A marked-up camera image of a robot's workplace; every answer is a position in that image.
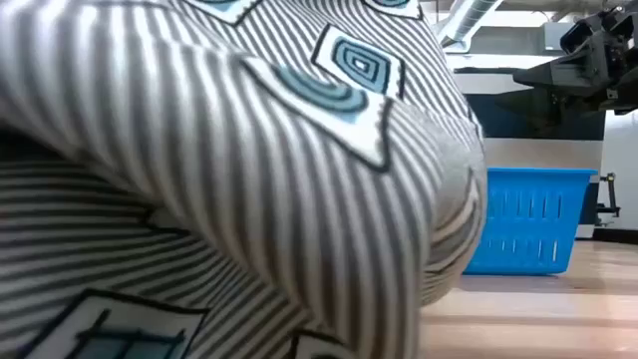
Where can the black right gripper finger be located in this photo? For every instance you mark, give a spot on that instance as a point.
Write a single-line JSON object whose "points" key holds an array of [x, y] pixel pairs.
{"points": [[541, 107], [558, 75]]}

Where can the grey striped patterned cloth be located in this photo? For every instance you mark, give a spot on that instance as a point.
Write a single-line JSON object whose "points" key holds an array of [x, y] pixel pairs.
{"points": [[249, 199]]}

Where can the navy white striped fabric bin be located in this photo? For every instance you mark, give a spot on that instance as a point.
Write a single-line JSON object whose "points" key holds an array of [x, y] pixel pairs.
{"points": [[548, 154]]}

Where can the blue slotted plastic basket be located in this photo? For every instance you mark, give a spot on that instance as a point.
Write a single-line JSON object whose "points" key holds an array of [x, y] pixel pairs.
{"points": [[538, 224]]}

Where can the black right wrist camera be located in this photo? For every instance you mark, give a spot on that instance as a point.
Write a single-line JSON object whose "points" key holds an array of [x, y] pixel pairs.
{"points": [[577, 36]]}

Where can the silver corrugated ventilation duct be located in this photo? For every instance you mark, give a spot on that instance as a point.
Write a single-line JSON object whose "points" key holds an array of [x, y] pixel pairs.
{"points": [[466, 20]]}

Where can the black metal clamp mount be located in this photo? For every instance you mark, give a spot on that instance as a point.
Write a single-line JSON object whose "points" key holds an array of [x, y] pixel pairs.
{"points": [[610, 199]]}

